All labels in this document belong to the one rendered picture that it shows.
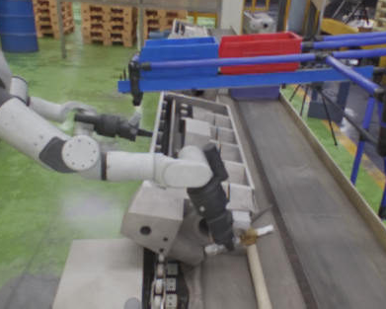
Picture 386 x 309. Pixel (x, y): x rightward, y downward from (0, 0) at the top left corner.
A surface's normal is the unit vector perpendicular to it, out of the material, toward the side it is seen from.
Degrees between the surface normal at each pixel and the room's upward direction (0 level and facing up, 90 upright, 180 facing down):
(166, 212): 38
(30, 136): 65
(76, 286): 0
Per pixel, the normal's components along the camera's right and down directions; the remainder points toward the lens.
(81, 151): 0.19, -0.03
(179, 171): 0.18, 0.34
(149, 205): 0.21, -0.47
